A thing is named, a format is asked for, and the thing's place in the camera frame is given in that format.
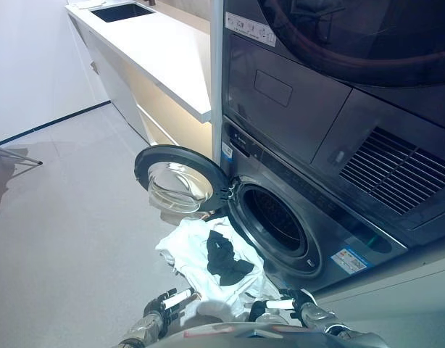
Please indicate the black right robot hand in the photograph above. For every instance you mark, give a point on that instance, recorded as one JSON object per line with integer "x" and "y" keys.
{"x": 280, "y": 303}

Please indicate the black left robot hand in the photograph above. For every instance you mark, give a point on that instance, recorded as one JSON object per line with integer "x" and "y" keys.
{"x": 177, "y": 298}

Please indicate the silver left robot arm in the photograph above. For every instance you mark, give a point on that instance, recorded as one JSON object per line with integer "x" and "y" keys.
{"x": 146, "y": 326}

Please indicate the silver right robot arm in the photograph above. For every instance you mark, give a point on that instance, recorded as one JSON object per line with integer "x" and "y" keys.
{"x": 318, "y": 315}

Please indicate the dark grey washing machine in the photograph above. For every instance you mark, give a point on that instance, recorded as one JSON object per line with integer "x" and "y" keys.
{"x": 338, "y": 228}

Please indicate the round washing machine door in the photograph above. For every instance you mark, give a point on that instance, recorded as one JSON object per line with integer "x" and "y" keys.
{"x": 179, "y": 163}

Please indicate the white garment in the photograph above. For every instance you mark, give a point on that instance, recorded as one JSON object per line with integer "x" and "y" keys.
{"x": 188, "y": 246}

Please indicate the black garment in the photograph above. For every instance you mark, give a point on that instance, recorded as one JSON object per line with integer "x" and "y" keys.
{"x": 224, "y": 259}

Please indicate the blue and white energy label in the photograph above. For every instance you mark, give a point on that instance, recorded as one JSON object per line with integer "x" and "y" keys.
{"x": 349, "y": 261}

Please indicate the small blue white sticker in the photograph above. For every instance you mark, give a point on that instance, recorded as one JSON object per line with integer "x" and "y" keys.
{"x": 227, "y": 151}

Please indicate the black baseboard strip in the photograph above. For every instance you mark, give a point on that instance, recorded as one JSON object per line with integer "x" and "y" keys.
{"x": 52, "y": 122}

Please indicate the metal rack leg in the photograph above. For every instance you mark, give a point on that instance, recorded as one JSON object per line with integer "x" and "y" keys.
{"x": 12, "y": 156}

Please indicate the white vertical cabinet panel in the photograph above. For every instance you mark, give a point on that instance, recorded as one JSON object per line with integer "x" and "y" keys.
{"x": 216, "y": 72}

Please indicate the dark grey tumble dryer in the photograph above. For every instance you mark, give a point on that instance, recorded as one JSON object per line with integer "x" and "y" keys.
{"x": 298, "y": 58}

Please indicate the white counter cabinet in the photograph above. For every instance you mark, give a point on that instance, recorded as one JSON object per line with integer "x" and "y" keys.
{"x": 153, "y": 47}

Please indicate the white instruction label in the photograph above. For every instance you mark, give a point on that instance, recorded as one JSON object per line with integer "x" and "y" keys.
{"x": 249, "y": 28}

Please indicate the black rectangular sink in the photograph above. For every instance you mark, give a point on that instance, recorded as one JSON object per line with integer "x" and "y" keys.
{"x": 122, "y": 12}

